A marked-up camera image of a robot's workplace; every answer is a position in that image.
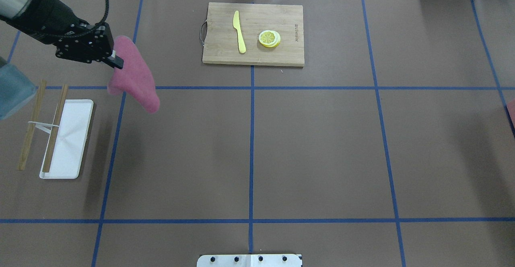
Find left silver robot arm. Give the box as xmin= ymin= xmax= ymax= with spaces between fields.
xmin=1 ymin=0 xmax=124 ymax=69

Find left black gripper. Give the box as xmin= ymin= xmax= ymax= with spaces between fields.
xmin=55 ymin=22 xmax=124 ymax=69

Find yellow lemon slices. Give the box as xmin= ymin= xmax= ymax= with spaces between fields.
xmin=259 ymin=30 xmax=281 ymax=48

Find pink cleaning cloth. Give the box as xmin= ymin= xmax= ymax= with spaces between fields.
xmin=107 ymin=35 xmax=160 ymax=114

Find pink plastic bin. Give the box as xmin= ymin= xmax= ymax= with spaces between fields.
xmin=506 ymin=99 xmax=515 ymax=129

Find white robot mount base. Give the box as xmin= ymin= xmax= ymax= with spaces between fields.
xmin=196 ymin=254 xmax=303 ymax=267

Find white rectangular tray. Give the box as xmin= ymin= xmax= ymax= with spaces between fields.
xmin=39 ymin=99 xmax=94 ymax=179

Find yellow plastic knife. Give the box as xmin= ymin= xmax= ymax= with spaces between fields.
xmin=232 ymin=10 xmax=247 ymax=54

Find white rack connector strap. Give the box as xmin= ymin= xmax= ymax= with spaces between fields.
xmin=28 ymin=120 xmax=61 ymax=135

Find bamboo cutting board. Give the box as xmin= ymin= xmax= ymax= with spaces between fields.
xmin=202 ymin=2 xmax=305 ymax=67

